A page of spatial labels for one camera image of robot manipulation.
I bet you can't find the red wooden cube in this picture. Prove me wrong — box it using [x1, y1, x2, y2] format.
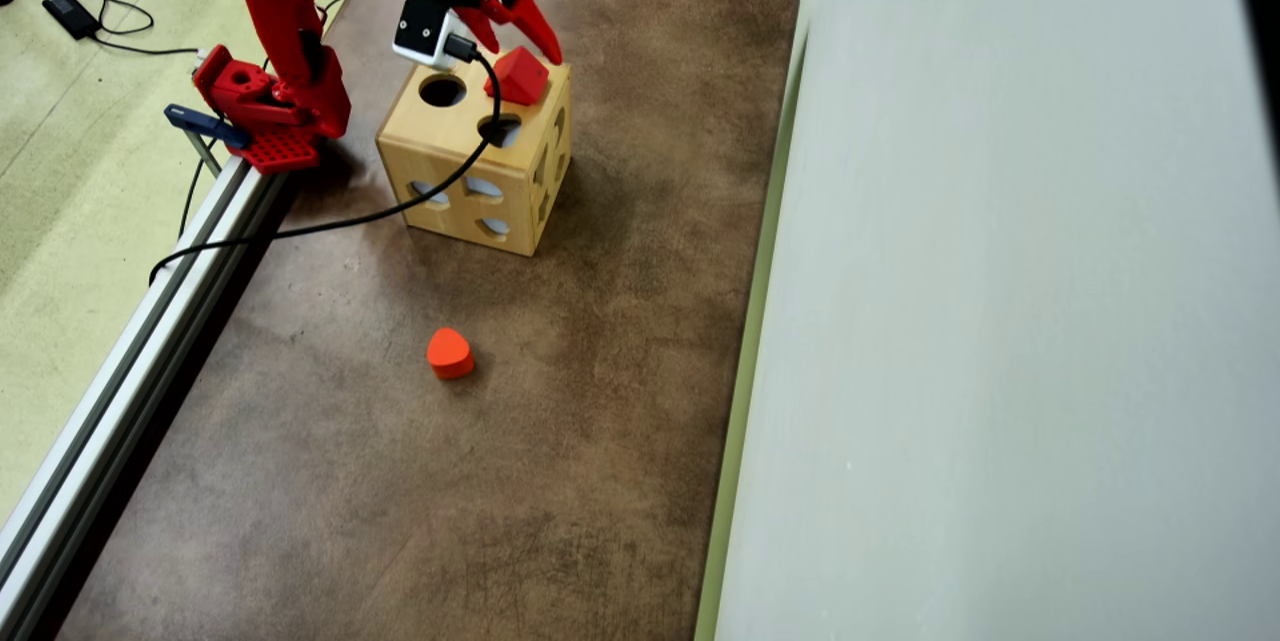
[484, 45, 552, 108]

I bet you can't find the wooden shape sorter box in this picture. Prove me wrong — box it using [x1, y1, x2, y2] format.
[375, 31, 573, 258]

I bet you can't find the blue table clamp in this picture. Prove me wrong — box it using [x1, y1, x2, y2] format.
[165, 104, 251, 172]

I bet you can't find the orange rounded triangle block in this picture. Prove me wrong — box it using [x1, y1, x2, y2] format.
[426, 326, 477, 381]

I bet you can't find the black power adapter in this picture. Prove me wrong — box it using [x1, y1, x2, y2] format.
[42, 0, 102, 41]

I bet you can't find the black camera cable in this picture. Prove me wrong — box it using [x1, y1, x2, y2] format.
[148, 33, 504, 287]

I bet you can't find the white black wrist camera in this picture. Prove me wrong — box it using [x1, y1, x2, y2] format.
[393, 0, 479, 70]

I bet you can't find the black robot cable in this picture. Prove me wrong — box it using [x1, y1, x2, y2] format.
[178, 159, 207, 240]

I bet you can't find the aluminium profile rail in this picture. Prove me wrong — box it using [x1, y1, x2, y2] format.
[0, 156, 286, 641]

